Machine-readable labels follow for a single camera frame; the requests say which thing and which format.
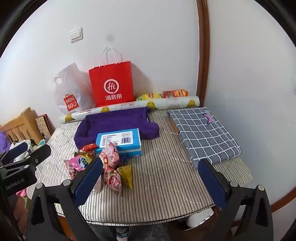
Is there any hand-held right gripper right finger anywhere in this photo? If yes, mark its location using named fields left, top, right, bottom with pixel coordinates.
left=198, top=159, right=274, bottom=241

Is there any yellow chip bag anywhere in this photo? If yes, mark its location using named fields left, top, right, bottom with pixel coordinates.
left=136, top=93, right=162, bottom=101

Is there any wooden headboard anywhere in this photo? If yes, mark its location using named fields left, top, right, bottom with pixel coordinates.
left=0, top=107, right=43, bottom=149

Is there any purple towel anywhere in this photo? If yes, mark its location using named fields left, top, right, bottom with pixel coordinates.
left=74, top=107, right=160, bottom=151

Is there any pink yellow snack packet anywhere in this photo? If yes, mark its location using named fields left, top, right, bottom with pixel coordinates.
left=64, top=151, right=97, bottom=179

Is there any lemon print paper roll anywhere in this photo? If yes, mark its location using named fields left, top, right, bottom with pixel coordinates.
left=59, top=96, right=199, bottom=123

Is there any green snack packet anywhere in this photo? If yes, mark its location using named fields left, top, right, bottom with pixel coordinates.
left=116, top=163, right=134, bottom=190

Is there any red orange chip bag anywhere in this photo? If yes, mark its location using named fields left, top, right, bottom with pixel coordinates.
left=162, top=89, right=189, bottom=98

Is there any grey plaid folded cloth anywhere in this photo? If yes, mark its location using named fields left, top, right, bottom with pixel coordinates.
left=167, top=107, right=241, bottom=169

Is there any white plastic shopping bag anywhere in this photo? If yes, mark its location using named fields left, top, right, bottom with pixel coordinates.
left=54, top=62, right=95, bottom=115

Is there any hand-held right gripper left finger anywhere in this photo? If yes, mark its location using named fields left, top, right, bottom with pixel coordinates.
left=25, top=157, right=104, bottom=241

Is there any blue white box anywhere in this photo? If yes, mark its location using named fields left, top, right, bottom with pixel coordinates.
left=95, top=128, right=142, bottom=158

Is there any red strawberry snack packet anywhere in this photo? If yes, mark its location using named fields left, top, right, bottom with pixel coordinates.
left=104, top=168, right=122, bottom=190

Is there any patterned brown book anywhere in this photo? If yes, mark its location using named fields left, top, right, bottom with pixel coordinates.
left=35, top=114, right=52, bottom=142

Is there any red paper shopping bag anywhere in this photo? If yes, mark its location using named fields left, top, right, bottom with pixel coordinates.
left=88, top=46, right=135, bottom=108

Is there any brown wooden door frame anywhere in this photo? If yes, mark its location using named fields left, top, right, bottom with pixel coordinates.
left=196, top=0, right=210, bottom=108

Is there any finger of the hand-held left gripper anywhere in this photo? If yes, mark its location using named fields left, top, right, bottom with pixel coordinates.
left=5, top=142, right=29, bottom=163
left=0, top=145, right=52, bottom=172

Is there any white round appliance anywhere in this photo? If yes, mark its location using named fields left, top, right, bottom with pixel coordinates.
left=186, top=209, right=214, bottom=229

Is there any striped quilted pad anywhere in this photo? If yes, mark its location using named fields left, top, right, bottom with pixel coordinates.
left=26, top=108, right=253, bottom=224

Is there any white light switch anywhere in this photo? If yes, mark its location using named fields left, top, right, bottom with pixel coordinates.
left=70, top=27, right=83, bottom=43

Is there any lilac cloth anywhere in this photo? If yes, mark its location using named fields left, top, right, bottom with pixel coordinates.
left=0, top=132, right=10, bottom=153

